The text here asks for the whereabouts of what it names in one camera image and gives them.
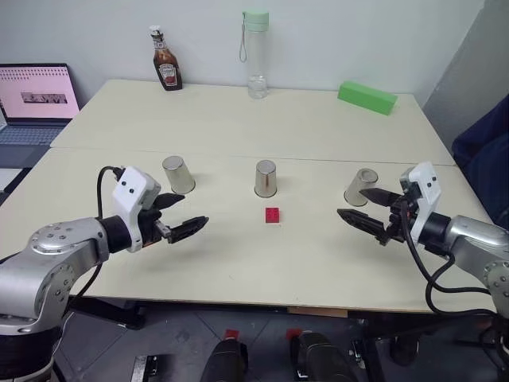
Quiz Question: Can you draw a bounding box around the ketchup bottle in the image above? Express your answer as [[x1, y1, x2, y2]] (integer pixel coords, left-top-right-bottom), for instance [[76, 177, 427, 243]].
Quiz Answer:
[[149, 25, 184, 92]]

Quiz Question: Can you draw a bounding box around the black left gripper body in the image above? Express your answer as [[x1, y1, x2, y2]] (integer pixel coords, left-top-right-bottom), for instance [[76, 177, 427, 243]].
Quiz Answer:
[[137, 197, 173, 248]]

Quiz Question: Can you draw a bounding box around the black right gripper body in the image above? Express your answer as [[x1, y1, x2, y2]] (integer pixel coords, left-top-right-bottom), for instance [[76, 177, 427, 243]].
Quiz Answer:
[[383, 189, 418, 246]]

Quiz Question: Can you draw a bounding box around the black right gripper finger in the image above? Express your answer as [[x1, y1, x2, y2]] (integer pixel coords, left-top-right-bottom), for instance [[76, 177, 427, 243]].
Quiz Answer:
[[336, 209, 394, 243], [359, 188, 405, 207]]

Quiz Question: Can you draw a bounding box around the open laptop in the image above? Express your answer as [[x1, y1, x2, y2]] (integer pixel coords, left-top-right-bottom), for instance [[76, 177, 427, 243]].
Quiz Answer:
[[0, 62, 82, 149]]

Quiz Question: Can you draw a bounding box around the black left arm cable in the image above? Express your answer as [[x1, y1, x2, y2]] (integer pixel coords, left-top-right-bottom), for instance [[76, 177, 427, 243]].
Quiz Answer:
[[67, 166, 125, 303]]

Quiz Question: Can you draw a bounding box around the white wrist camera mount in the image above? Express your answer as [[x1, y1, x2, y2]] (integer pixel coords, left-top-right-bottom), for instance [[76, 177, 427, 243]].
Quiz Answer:
[[111, 166, 162, 253], [398, 161, 443, 244]]

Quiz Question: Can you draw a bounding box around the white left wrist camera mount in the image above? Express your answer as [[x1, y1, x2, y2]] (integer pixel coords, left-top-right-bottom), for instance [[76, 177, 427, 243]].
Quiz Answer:
[[111, 166, 162, 253]]

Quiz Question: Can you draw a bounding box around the clear bottle with green lid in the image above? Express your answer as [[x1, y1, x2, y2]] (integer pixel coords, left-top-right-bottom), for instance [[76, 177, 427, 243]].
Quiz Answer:
[[238, 10, 270, 100]]

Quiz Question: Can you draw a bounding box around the steel cup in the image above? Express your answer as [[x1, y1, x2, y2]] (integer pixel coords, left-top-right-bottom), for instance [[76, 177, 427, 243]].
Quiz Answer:
[[254, 159, 278, 198], [161, 155, 196, 195], [343, 168, 378, 207]]

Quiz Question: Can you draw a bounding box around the dark rounded robot foot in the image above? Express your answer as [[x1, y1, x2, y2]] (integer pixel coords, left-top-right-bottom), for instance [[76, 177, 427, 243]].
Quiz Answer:
[[289, 331, 359, 382], [200, 337, 250, 382]]

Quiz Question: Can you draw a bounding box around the green rectangular block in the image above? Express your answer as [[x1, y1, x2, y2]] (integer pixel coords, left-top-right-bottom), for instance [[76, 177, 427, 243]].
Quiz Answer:
[[337, 80, 398, 117]]

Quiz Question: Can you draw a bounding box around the black table frame leg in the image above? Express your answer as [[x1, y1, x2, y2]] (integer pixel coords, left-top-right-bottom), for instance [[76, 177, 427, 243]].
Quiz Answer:
[[68, 296, 145, 330], [349, 314, 421, 382]]

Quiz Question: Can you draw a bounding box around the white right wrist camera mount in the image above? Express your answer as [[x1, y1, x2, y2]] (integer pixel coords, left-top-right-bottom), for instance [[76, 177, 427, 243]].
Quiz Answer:
[[398, 161, 443, 244]]

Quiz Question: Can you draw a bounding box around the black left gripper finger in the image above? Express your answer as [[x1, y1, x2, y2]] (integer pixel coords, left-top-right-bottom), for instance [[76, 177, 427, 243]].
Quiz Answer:
[[165, 216, 210, 244], [153, 193, 187, 211]]

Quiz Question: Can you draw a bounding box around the dark blue chair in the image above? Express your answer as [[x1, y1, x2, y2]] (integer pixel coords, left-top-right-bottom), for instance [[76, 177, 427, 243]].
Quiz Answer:
[[452, 93, 509, 230]]

